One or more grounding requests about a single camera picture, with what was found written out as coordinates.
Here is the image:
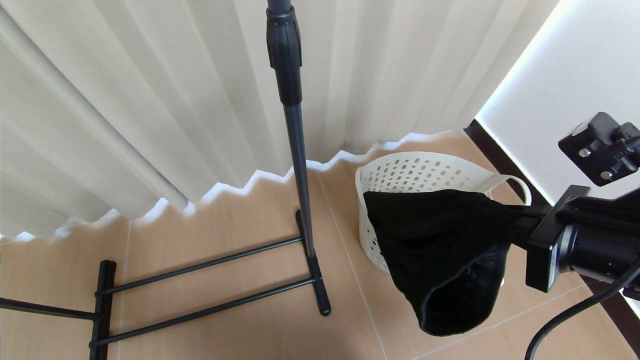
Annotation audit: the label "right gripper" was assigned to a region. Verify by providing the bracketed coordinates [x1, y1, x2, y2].
[525, 185, 640, 293]

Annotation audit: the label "black shorts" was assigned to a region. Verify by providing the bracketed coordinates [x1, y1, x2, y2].
[363, 188, 521, 337]

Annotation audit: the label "white laundry basket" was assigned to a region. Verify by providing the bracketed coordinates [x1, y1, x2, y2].
[355, 151, 532, 275]

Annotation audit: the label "black clothes rack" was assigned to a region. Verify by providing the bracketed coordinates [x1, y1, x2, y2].
[0, 0, 332, 360]

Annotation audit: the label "beige curtain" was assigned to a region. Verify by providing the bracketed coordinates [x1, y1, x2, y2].
[0, 0, 561, 240]

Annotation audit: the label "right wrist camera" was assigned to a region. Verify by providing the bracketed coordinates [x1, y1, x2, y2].
[558, 111, 640, 226]

